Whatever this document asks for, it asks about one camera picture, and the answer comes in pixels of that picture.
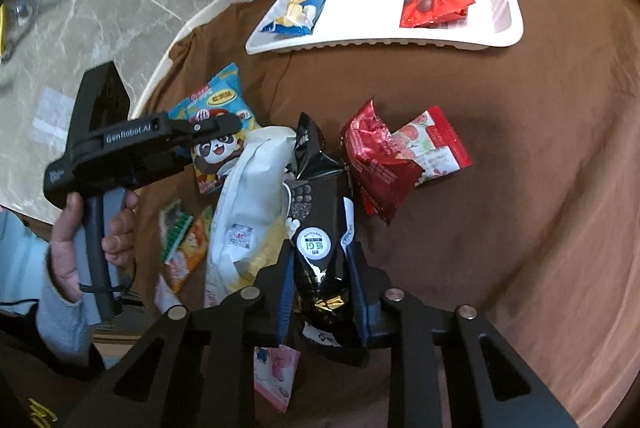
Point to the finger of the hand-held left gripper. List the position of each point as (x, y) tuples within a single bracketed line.
[(215, 126)]

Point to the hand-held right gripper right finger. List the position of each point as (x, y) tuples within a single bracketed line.
[(357, 293)]

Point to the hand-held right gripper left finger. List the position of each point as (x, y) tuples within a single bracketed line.
[(286, 293)]

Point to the blue panda snack packet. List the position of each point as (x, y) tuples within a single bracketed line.
[(220, 158)]

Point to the black snack packet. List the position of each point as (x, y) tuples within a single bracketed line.
[(320, 218)]

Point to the red white fruit snack packet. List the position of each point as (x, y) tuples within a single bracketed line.
[(440, 148)]

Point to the person's left forearm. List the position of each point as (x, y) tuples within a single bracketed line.
[(65, 333)]

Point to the person's left hand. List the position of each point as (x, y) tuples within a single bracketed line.
[(65, 258)]

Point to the pink snack packet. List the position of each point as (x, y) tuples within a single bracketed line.
[(275, 373)]

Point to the orange snack packet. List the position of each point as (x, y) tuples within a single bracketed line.
[(192, 253)]

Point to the dark red foil snack packet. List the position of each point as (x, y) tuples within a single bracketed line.
[(375, 158)]

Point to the blue chip packet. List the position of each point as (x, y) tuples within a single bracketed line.
[(300, 3)]

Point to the brown tablecloth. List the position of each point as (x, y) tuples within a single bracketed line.
[(500, 133)]

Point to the person's dark jacket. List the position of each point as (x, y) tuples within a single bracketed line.
[(30, 388)]

